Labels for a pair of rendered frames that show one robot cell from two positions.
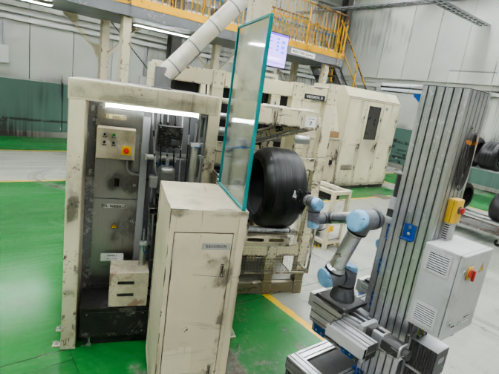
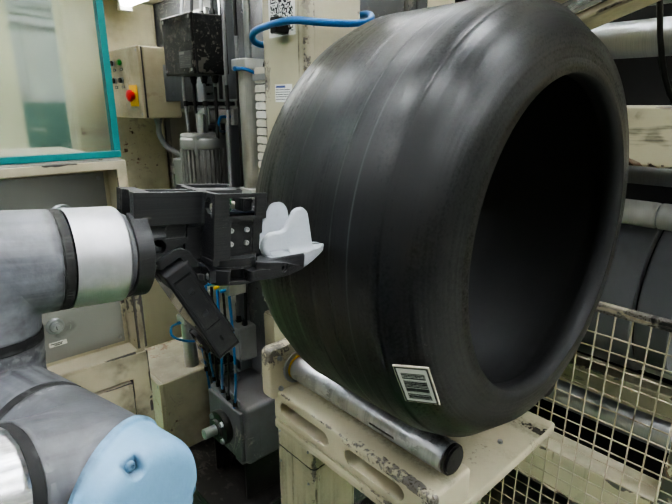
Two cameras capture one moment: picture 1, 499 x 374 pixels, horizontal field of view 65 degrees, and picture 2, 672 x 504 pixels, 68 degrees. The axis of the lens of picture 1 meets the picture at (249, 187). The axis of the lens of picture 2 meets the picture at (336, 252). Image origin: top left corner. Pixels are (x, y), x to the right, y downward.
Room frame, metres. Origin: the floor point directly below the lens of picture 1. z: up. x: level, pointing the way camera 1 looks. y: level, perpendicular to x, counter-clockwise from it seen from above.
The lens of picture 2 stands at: (2.44, -0.80, 1.36)
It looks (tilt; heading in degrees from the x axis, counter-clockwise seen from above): 16 degrees down; 67
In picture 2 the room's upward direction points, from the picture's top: straight up
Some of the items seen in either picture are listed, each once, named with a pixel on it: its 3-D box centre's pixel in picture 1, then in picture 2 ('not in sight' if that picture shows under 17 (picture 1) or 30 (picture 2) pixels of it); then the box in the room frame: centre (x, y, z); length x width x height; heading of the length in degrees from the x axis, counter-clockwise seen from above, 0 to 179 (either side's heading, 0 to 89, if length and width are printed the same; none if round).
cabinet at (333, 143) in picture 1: (310, 166); not in sight; (7.65, -1.12, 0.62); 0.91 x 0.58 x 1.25; 129
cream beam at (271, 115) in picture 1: (278, 116); not in sight; (3.20, -0.15, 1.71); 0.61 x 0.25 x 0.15; 109
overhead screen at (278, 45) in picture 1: (272, 49); not in sight; (6.83, -0.06, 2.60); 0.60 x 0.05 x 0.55; 129
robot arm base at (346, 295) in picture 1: (343, 290); not in sight; (2.21, -0.66, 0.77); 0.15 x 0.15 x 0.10
